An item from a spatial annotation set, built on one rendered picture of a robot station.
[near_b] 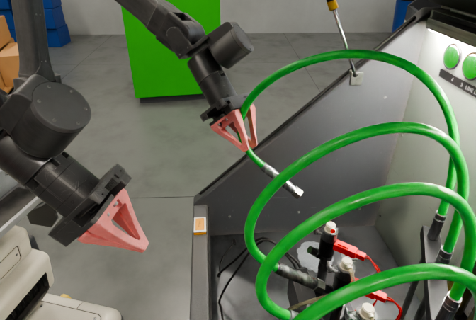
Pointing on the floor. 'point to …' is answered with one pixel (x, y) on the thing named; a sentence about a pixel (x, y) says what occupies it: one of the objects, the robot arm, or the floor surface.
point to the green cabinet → (163, 93)
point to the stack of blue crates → (57, 32)
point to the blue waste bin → (402, 8)
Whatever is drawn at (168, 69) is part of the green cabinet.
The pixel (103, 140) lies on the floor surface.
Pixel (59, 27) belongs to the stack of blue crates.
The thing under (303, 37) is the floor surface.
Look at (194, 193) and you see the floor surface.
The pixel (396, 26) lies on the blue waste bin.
